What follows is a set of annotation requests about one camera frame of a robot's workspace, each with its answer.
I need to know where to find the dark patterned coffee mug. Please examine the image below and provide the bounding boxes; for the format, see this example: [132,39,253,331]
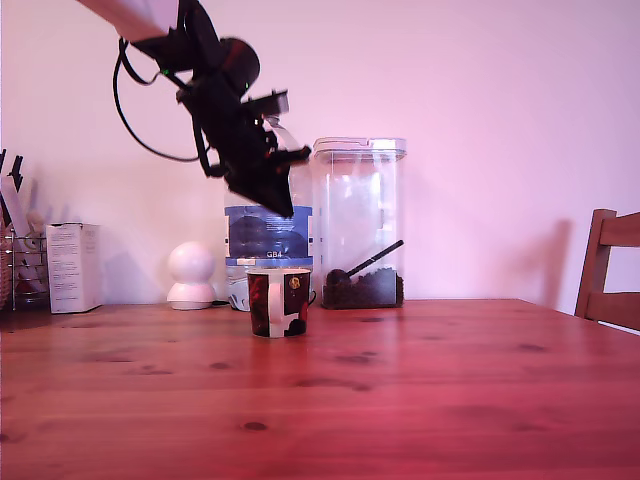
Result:
[246,267,312,340]

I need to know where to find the dark coffee beans heap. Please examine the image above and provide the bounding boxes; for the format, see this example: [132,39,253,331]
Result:
[322,269,405,309]

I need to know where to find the large clear water bottle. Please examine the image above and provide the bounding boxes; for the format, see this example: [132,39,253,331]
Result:
[223,113,317,312]

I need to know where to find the clear lidded storage container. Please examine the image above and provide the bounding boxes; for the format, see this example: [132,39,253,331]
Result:
[313,136,408,310]

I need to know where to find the small white object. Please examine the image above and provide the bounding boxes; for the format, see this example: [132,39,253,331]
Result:
[227,279,251,312]

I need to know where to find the black measuring scoop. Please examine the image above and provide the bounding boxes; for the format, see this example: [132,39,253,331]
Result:
[327,239,405,290]

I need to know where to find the white printed carton box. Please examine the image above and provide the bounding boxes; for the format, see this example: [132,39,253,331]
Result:
[45,222,104,315]

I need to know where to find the brown wooden chair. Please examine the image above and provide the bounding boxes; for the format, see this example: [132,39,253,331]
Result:
[574,208,640,333]

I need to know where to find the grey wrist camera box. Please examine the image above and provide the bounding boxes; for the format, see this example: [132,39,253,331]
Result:
[242,88,291,117]

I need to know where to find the small white round camera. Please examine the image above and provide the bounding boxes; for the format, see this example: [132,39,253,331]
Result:
[166,241,218,312]

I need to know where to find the long black looping cable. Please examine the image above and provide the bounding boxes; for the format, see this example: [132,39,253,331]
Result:
[112,37,201,163]

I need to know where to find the short black cable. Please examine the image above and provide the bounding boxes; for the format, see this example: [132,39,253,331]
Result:
[119,49,162,87]

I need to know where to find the wire basket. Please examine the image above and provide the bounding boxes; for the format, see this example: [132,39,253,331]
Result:
[0,234,51,309]

